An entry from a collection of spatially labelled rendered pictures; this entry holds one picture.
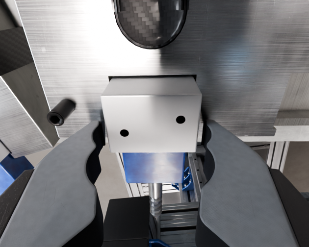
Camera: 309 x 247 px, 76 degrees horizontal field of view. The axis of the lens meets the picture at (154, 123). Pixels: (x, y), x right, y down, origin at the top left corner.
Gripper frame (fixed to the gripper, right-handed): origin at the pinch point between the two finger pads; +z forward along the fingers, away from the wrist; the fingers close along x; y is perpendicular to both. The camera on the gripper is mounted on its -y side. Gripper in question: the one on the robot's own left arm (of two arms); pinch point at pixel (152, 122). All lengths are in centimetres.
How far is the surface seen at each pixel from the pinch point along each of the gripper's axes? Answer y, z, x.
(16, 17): -5.4, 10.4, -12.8
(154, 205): 8.9, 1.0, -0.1
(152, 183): 6.1, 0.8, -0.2
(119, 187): 108, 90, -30
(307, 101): 0.6, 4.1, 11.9
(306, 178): 99, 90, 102
